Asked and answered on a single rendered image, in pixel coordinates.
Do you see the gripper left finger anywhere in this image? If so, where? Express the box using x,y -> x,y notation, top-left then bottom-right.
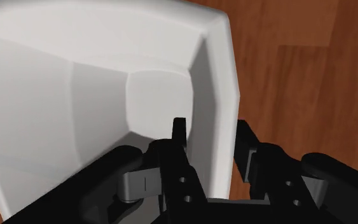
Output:
1,117 -> 209,224

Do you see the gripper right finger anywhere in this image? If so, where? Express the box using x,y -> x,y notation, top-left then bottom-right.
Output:
233,118 -> 358,224

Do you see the white square bowl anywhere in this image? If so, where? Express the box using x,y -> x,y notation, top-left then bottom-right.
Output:
0,0 -> 241,221

